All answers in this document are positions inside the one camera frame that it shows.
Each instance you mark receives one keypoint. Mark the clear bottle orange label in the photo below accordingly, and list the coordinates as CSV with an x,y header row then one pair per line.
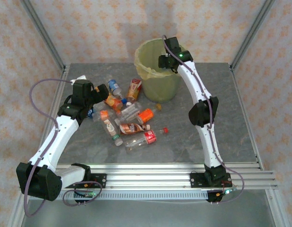
x,y
104,115

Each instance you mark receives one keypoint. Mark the blue-white label bottle blue cap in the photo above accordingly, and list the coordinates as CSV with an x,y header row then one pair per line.
x,y
113,85

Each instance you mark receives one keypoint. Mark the orange juice bottle orange cap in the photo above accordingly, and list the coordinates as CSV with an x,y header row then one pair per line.
x,y
113,102

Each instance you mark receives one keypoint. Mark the yellow plastic bin liner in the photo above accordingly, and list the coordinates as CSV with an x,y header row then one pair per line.
x,y
145,71

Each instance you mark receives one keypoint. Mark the white swirl label bottle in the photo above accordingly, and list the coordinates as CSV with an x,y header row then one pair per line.
x,y
110,127

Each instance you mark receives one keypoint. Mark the green translucent plastic bin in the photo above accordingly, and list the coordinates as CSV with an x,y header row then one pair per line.
x,y
160,89

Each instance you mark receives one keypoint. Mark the brown label bottle pink cap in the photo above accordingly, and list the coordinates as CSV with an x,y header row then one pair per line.
x,y
131,128

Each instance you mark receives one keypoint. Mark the orange label bottle tan cap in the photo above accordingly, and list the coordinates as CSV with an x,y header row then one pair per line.
x,y
145,115

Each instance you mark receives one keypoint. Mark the red label bottle red cap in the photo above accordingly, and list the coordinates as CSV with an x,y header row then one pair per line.
x,y
150,137

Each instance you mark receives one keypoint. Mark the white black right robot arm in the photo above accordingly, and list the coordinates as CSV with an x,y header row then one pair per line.
x,y
193,80

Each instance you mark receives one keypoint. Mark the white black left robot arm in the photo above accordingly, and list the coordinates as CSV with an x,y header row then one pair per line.
x,y
58,139

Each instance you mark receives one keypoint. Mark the small green-lit circuit board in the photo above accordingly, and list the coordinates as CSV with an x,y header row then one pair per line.
x,y
89,194
227,191

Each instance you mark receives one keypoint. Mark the aluminium frame post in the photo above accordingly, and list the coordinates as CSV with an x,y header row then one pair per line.
x,y
41,30
252,30

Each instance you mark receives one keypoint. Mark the aluminium base rail beam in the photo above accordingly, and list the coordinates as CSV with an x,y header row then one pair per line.
x,y
148,178

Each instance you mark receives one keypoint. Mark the aluminium frame leg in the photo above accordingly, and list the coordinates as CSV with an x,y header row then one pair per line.
x,y
285,223
16,217

